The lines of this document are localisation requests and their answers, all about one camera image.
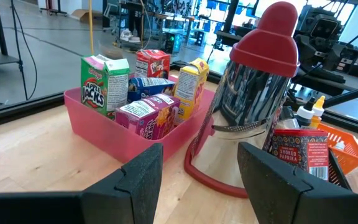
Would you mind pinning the cardboard box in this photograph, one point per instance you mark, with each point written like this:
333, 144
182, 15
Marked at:
85, 15

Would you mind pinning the small dropper bottle white cap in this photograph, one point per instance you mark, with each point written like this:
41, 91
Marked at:
340, 145

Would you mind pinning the black plastic basket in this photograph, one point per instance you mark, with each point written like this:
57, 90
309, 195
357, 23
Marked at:
337, 174

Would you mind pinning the black metal beam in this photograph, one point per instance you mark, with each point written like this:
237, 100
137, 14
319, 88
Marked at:
353, 95

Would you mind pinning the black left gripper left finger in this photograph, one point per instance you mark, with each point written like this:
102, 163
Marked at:
73, 208

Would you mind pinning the yellow Corn Pops cereal box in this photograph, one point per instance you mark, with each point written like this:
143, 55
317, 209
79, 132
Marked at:
191, 90

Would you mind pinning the orange plastic basket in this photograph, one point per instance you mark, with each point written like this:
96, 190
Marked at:
353, 155

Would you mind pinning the magenta mini cereal box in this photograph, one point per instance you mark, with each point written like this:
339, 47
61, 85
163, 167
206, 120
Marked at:
148, 118

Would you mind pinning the yellow food colouring bottle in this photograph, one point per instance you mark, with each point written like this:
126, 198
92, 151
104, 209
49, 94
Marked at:
318, 115

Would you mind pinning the red Froot Loops cereal box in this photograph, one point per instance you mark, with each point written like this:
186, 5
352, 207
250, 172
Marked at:
152, 63

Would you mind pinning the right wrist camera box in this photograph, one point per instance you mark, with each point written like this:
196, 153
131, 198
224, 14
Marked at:
325, 28

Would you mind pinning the pink plastic tray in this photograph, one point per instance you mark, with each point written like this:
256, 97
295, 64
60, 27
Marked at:
104, 137

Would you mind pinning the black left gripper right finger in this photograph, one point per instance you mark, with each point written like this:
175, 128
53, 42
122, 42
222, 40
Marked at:
306, 202

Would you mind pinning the person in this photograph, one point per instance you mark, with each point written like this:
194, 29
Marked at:
132, 34

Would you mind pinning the smoked paprika tin red lid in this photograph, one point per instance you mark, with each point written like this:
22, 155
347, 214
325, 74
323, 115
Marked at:
300, 152

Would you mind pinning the black computer tower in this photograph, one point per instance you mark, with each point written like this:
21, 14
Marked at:
172, 43

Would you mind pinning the blue mini cereal box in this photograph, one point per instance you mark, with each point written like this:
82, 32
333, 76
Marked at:
148, 87

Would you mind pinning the green Apple Jacks cereal box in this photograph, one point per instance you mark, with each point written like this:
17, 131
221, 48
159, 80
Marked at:
101, 90

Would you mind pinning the black food colouring bottle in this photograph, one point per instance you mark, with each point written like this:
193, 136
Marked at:
304, 115

